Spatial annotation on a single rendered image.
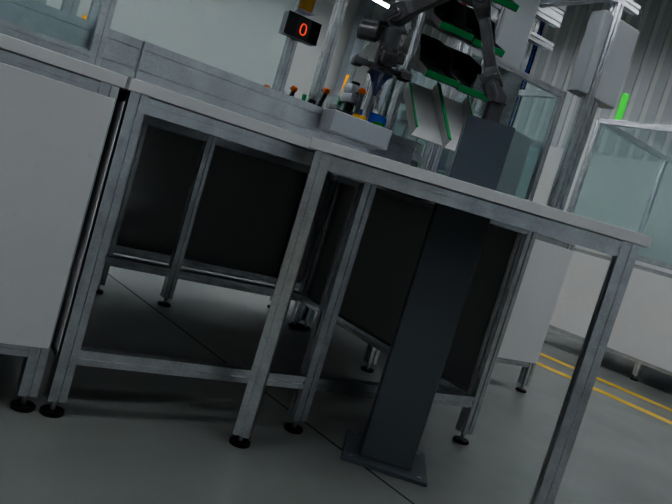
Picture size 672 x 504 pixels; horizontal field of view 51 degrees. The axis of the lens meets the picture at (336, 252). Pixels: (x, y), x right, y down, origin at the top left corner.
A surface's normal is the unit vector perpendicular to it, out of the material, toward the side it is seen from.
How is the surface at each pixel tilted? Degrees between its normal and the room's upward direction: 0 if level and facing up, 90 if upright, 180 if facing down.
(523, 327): 90
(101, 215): 90
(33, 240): 90
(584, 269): 90
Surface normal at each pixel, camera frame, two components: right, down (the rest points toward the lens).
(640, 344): -0.74, -0.17
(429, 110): 0.45, -0.54
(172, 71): 0.50, 0.22
